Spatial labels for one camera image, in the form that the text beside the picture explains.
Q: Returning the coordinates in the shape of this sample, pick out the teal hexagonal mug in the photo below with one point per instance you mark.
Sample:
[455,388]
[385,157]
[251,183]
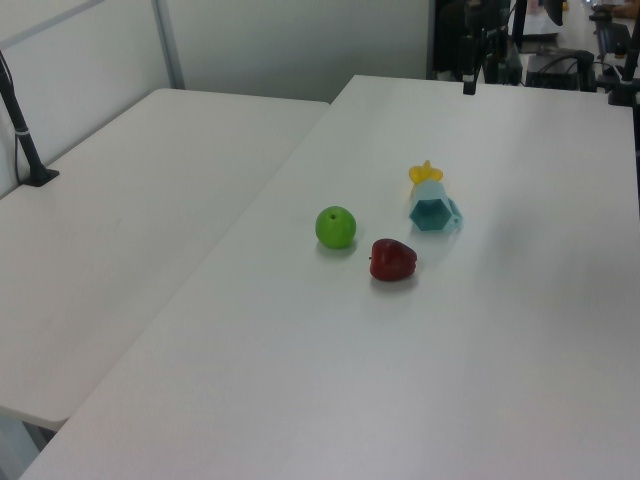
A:
[430,214]

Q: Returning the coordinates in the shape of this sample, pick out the yellow toy banana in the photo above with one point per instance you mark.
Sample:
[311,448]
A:
[423,173]

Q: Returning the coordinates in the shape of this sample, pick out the black equipment frame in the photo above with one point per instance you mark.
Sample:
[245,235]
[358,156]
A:
[446,40]

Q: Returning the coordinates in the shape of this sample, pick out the red toy bell pepper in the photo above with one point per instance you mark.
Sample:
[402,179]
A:
[392,261]

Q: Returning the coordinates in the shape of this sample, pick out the green toy apple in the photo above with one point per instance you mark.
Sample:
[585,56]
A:
[335,229]

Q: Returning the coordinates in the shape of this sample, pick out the black monitor pole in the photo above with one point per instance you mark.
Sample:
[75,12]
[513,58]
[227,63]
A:
[520,22]

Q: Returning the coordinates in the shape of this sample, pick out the black camera pole with base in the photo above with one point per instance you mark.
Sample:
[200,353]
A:
[25,141]

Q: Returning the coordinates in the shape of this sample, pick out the black electronics box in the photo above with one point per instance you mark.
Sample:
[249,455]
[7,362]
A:
[555,70]

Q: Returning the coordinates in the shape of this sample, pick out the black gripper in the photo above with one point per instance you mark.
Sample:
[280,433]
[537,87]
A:
[475,52]

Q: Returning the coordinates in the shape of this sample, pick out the black clamp stand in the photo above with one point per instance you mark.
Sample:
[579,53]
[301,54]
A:
[620,93]

